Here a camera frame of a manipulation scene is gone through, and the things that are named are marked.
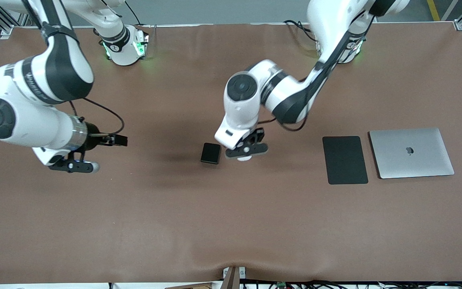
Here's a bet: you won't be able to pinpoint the black right arm base cable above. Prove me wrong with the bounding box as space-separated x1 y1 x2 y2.
124 0 142 26

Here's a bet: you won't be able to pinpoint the black phone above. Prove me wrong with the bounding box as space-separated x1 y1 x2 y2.
200 142 221 165

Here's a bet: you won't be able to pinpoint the silver closed laptop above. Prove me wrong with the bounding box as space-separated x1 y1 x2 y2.
369 128 455 179

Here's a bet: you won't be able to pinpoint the brown table cover mat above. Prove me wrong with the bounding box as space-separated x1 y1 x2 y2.
0 22 462 283

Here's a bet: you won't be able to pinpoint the black left arm base cables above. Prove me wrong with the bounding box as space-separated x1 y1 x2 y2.
283 20 316 41

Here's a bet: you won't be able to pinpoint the camera stand bracket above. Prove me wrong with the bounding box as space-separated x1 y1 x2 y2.
222 266 246 289

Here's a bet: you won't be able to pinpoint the black mouse pad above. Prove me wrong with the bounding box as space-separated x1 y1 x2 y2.
322 136 369 185

